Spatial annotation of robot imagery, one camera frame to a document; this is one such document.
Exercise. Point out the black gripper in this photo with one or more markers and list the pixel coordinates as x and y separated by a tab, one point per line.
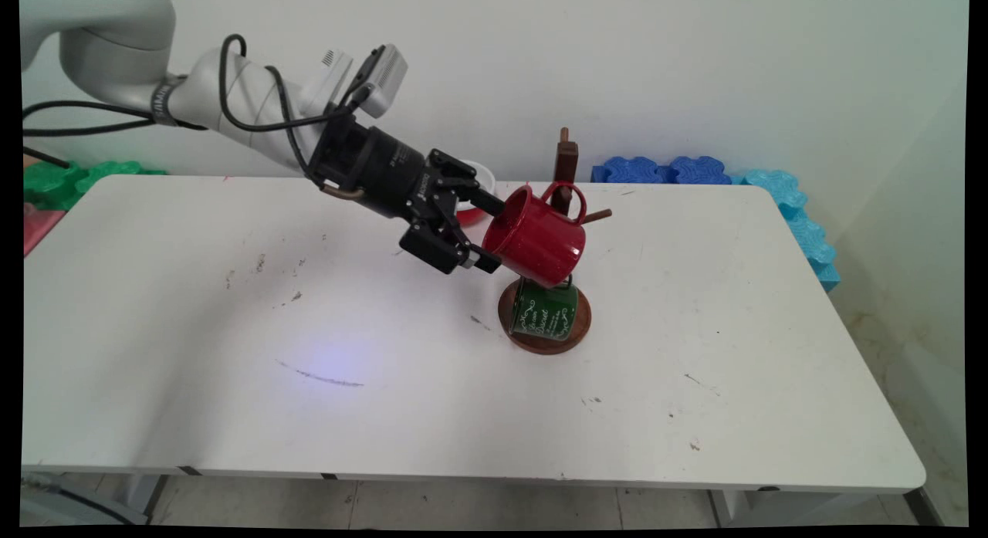
378	167

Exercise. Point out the red enamel mug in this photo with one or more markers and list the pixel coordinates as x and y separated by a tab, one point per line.
540	245

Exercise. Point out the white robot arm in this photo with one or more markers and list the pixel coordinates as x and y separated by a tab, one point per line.
116	52

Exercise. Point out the red and white bowl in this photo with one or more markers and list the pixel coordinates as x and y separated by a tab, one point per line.
471	215

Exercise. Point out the brown wooden mug tree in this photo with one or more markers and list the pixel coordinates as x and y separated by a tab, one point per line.
567	164

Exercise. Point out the green printed mug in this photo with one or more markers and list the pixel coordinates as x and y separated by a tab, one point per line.
544	314

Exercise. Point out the dark blue foam tile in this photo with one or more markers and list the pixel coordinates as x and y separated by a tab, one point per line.
629	170
698	170

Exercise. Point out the light blue foam tiles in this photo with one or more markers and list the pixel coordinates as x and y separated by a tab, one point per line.
803	229

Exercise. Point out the green foam tile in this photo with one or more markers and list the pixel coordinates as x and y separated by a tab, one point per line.
54	183

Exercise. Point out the red foam tile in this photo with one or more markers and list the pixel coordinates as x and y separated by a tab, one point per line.
38	225

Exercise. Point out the grey table leg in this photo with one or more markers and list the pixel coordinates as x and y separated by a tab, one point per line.
139	493

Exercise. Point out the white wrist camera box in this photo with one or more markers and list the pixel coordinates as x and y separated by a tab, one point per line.
386	79

